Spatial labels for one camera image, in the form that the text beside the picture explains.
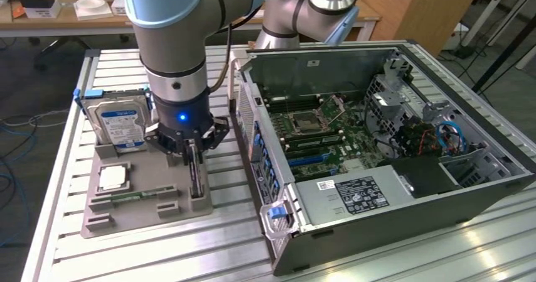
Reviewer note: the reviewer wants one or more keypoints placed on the white cardboard box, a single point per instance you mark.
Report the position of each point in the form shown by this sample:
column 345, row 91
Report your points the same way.
column 119, row 6

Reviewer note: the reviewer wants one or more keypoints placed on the grey metal disk bay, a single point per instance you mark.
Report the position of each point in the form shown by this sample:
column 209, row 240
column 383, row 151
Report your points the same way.
column 386, row 106

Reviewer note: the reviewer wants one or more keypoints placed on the small grey disk bay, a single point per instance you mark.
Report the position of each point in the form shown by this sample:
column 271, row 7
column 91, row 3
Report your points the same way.
column 494, row 165

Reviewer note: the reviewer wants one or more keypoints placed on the black open PC case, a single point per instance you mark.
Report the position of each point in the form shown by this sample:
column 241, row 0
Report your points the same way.
column 377, row 231

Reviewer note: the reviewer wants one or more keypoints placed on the installed dark RAM stick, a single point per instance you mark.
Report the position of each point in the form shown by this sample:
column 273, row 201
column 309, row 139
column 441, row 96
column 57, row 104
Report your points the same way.
column 314, row 141

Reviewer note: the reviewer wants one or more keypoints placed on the white square dish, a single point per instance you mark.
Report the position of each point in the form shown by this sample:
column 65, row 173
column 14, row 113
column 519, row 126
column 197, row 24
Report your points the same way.
column 93, row 8

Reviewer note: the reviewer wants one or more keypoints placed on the wooden cabinet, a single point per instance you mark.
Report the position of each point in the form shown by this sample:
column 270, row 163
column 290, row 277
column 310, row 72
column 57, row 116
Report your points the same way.
column 419, row 12

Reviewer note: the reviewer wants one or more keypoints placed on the wooden desk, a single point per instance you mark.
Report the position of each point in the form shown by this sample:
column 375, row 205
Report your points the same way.
column 42, row 25

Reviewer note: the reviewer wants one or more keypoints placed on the green graphics card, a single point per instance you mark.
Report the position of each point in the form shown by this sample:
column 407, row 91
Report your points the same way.
column 197, row 175

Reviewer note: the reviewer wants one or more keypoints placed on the silver CPU chip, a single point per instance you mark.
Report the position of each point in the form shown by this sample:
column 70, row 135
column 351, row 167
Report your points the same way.
column 113, row 178

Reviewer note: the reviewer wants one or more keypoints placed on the blue expansion slot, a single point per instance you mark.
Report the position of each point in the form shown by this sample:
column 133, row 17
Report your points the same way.
column 307, row 161

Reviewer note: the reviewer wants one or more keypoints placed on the black chair base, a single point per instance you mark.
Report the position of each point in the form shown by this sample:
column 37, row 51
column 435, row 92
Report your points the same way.
column 59, row 46

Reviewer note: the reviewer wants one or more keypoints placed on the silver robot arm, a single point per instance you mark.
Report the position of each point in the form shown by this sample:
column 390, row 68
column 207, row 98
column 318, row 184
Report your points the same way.
column 177, row 43

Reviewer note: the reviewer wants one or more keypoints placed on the hard disk with blue carrier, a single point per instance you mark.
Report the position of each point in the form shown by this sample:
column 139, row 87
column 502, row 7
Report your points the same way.
column 122, row 122

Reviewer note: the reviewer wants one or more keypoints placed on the green RAM stick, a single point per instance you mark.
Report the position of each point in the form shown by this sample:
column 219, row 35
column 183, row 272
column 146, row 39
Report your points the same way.
column 134, row 196

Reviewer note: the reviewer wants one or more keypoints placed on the grey parts rack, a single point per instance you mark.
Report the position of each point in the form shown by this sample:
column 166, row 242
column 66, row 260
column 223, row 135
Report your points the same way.
column 142, row 175

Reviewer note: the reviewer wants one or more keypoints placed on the metal socket cover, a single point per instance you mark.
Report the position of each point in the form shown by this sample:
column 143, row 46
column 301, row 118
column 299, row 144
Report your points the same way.
column 334, row 103

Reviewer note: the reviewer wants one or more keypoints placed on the orange packet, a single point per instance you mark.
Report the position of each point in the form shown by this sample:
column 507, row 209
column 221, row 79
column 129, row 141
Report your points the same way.
column 18, row 12

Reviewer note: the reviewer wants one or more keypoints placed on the blue case latch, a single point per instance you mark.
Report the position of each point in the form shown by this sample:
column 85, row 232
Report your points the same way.
column 277, row 213

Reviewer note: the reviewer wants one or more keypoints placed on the black plastic shroud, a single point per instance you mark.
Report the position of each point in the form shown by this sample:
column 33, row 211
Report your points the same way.
column 423, row 175

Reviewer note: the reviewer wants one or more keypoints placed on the green motherboard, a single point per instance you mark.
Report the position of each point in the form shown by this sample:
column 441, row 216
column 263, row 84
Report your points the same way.
column 357, row 140

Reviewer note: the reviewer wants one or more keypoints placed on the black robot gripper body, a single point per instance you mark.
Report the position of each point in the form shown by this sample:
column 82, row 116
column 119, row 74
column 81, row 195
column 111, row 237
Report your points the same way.
column 185, row 112

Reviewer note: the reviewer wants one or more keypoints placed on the silver power supply unit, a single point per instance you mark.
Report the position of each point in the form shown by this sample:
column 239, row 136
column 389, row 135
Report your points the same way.
column 327, row 206

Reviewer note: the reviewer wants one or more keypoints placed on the CPU socket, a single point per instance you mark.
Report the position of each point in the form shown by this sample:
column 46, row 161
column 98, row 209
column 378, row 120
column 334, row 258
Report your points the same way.
column 309, row 122

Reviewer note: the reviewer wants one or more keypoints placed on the black and white box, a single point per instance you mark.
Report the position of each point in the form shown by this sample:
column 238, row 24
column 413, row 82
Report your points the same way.
column 41, row 8

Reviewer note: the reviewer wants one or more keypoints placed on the black tripod stand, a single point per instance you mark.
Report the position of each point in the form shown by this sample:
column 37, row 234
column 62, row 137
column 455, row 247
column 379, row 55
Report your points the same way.
column 498, row 43

